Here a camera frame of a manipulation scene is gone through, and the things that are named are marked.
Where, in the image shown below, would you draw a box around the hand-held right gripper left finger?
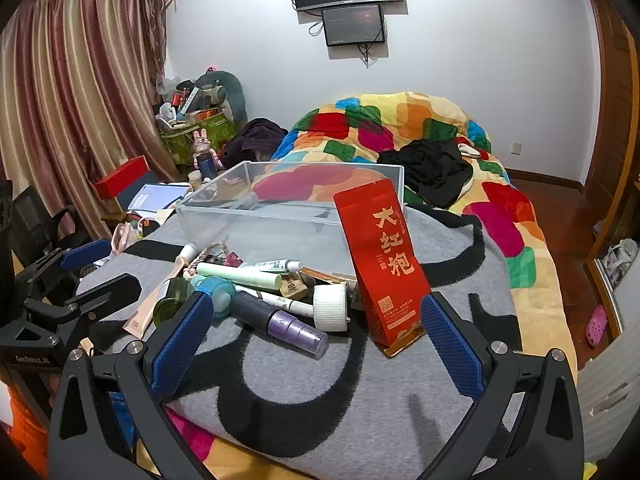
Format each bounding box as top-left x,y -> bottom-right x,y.
47,290 -> 216,480

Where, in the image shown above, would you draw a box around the pale green tube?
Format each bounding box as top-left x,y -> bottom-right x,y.
196,262 -> 283,289

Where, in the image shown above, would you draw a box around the red tea packet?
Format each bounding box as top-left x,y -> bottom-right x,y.
333,178 -> 432,356

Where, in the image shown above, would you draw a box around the white pen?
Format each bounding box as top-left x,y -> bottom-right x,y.
235,285 -> 316,317

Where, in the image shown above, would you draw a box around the braided rope keychain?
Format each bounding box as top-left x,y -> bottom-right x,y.
197,242 -> 243,267

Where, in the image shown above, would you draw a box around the grey plush pillow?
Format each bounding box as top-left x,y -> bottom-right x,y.
195,70 -> 246,123

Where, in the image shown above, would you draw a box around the striped curtain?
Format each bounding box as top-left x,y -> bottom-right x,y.
0,0 -> 173,241

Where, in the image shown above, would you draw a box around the green storage box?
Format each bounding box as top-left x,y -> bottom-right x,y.
160,112 -> 236,166

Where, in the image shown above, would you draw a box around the purple cosmetic tube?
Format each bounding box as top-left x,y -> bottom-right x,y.
231,291 -> 329,359

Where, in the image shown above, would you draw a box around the pink slipper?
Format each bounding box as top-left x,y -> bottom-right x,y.
586,305 -> 608,348

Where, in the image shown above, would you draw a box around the dark green glass bottle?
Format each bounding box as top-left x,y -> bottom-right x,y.
153,278 -> 196,326

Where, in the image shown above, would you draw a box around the clear plastic box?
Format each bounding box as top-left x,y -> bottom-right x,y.
175,161 -> 405,281

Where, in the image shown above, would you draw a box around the small black monitor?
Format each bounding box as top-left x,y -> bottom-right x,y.
321,4 -> 386,47

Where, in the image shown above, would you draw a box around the colourful patchwork blanket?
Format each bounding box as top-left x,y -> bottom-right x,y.
270,91 -> 581,376

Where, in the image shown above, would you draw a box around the white ribbed cap bottle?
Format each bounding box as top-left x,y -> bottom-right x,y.
313,282 -> 349,332

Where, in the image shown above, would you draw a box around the blue and white book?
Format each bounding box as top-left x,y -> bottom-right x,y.
127,182 -> 193,213

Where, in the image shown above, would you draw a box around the pink cosmetic tube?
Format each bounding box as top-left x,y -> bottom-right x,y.
124,242 -> 198,339

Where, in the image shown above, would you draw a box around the wooden tag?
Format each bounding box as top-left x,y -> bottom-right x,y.
280,274 -> 307,299

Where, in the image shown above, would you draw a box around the dark purple clothing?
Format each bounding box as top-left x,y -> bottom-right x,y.
220,118 -> 289,171

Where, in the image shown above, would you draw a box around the grey shoes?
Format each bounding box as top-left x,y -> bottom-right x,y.
602,239 -> 638,286

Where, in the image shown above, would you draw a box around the red cardboard box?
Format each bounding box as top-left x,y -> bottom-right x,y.
95,156 -> 151,199

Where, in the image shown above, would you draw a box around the brown slim box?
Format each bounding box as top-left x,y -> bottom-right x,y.
300,267 -> 346,286

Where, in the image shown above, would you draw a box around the white sliding wardrobe door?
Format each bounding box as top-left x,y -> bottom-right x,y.
575,330 -> 640,461

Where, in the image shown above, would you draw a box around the small white ointment tube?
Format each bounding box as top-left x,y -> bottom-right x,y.
240,260 -> 302,272

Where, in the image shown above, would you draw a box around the wooden door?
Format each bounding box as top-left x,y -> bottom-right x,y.
582,0 -> 640,261

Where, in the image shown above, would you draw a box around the blue tape ring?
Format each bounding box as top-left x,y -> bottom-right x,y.
192,276 -> 236,321

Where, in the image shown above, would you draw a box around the black chair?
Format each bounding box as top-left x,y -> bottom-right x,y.
7,192 -> 76,266

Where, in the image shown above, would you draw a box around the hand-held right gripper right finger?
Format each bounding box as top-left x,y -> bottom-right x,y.
420,290 -> 586,480

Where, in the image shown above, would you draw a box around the pink rabbit toy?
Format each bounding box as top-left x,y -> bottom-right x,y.
193,129 -> 223,181

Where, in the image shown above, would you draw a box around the black clothing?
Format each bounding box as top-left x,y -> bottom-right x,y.
377,138 -> 473,209

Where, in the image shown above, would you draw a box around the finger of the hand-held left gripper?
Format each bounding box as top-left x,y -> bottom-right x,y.
25,273 -> 143,326
15,238 -> 112,291

